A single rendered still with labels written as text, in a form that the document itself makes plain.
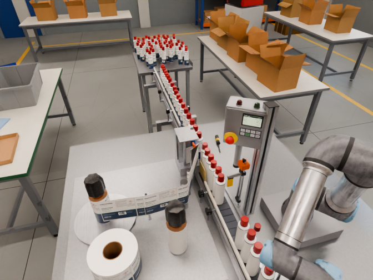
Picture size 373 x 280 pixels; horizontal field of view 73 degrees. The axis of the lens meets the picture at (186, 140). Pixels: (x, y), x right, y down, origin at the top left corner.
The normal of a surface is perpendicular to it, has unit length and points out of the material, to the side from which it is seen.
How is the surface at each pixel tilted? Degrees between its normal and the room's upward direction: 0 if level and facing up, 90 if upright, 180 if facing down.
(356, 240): 0
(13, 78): 85
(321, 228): 3
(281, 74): 90
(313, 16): 90
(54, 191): 0
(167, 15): 90
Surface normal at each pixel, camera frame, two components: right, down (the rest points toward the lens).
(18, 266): -0.01, -0.79
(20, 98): 0.31, 0.64
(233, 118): -0.33, 0.58
